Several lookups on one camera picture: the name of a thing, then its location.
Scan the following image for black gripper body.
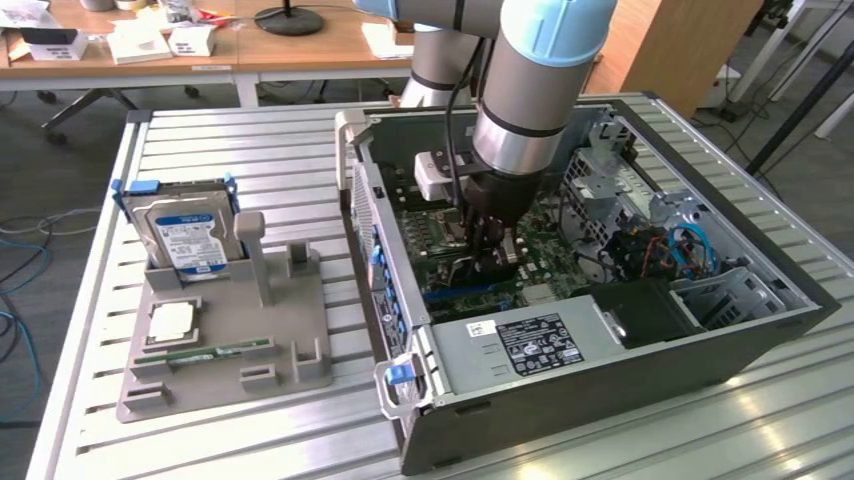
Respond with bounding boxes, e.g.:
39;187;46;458
463;167;543;224

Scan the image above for green GPU card black shroud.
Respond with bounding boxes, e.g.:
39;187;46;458
419;252;521;296

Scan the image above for CPU socket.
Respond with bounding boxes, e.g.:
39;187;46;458
433;209;469;250

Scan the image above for green motherboard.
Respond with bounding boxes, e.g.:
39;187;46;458
393;194;595;324

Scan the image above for silver chipset heatsink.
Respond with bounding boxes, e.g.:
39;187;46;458
522;284;563;307

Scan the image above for blue expansion slot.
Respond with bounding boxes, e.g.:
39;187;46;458
423;284;495;304

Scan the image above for silver perforated drive cage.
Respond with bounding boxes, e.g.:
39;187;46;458
559;119;709;241

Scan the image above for silver power supply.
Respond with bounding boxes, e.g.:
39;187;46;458
426;293;626;396

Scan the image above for black plastic box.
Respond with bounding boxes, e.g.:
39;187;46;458
590;278;709;351

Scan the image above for black open PC case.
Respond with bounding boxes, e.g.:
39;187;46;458
333;97;844;477

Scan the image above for white booklet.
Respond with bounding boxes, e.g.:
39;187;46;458
362;22;415;60

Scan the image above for grey parts rack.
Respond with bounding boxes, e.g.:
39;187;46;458
114;209;335;425

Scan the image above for silver disk bay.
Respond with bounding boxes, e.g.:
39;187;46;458
669;266;790;332

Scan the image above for wooden cabinet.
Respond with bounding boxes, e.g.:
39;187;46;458
586;0;766;119

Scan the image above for white floor device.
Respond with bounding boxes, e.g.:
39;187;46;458
710;64;746;109

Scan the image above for wooden desk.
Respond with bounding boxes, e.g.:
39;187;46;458
0;0;242;109
232;0;606;109

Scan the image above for hard disk with blue caddy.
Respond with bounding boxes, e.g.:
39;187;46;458
110;172;240;284

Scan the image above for black round lamp base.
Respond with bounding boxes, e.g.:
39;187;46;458
252;0;327;37

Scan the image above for black tripod leg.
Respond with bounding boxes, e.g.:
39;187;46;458
744;47;854;176

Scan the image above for green RAM stick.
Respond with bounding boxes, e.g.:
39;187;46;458
135;339;272;364

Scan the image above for silver CPU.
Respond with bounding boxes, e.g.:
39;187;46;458
144;302;199;345

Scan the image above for open white box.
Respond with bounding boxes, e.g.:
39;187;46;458
106;19;175;66

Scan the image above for white box with label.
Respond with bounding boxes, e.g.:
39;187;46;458
26;30;90;62

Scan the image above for white papers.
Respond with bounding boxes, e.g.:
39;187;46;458
0;0;55;29

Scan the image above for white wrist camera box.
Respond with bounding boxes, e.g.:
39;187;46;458
413;152;469;201

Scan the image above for black wire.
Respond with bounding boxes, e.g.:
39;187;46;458
557;192;615;271

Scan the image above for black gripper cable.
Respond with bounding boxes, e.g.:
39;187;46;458
443;0;497;207

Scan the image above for orange red wire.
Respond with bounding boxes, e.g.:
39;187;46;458
637;232;669;280

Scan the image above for blue wire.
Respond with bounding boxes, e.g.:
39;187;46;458
669;223;721;279

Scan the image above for white table frame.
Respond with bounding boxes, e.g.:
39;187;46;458
726;0;854;141

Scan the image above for grey floor cable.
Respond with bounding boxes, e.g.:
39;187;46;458
0;207;99;236

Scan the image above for blue floor cable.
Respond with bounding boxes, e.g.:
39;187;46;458
0;238;54;426

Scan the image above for black caster frame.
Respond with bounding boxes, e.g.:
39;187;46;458
36;87;142;146

